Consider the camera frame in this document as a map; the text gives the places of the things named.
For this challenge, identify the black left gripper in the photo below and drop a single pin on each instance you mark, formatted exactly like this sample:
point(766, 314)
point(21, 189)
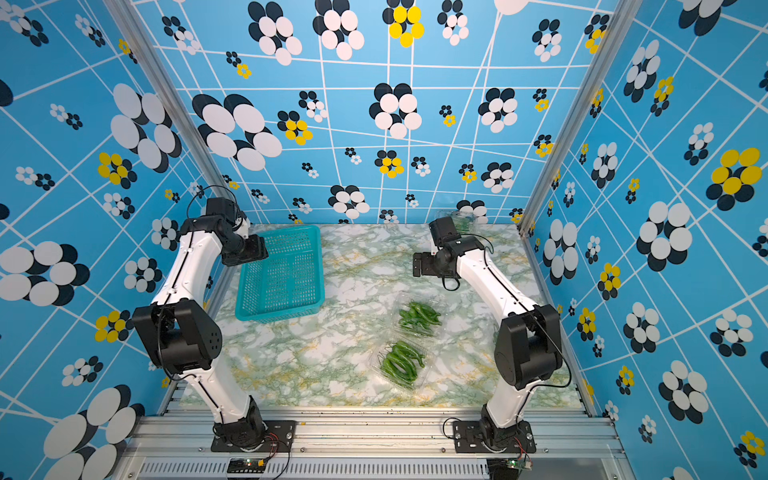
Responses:
point(258, 251)

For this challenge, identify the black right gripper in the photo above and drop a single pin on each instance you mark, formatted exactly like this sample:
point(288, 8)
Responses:
point(426, 268)

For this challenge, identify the clear clamshell with peppers middle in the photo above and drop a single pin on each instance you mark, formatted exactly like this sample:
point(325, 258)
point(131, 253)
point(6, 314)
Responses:
point(416, 318)

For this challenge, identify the clear clamshell with peppers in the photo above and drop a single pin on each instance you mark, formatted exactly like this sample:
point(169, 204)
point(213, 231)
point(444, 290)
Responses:
point(464, 223)
point(402, 361)
point(416, 318)

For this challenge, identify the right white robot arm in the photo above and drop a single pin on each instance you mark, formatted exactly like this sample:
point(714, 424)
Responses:
point(528, 349)

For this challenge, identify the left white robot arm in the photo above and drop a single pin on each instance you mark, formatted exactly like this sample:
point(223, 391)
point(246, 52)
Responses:
point(180, 336)

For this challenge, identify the clear clamshell with peppers back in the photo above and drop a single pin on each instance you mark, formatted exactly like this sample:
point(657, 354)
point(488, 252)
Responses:
point(464, 223)

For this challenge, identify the clear clamshell with peppers front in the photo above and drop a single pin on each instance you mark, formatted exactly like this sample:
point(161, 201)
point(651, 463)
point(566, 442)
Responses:
point(402, 361)

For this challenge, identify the teal plastic basket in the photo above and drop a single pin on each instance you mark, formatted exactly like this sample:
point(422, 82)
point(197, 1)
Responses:
point(289, 283)

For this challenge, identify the left controller board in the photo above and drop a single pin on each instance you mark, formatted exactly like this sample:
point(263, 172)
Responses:
point(246, 468)

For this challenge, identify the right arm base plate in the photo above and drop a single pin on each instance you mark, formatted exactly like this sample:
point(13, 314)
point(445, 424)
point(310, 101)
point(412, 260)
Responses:
point(465, 435)

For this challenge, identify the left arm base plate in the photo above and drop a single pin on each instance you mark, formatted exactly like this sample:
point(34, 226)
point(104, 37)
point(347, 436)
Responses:
point(279, 437)

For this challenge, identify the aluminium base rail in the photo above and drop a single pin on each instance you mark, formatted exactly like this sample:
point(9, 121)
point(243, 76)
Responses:
point(376, 443)

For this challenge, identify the aluminium frame post left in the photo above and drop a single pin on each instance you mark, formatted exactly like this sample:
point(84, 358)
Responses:
point(128, 22)

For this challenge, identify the aluminium frame post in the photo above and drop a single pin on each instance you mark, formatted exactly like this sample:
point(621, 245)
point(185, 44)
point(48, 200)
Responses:
point(128, 22)
point(621, 21)

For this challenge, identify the aluminium frame post right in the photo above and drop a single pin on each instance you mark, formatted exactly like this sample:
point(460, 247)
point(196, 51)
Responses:
point(621, 21)

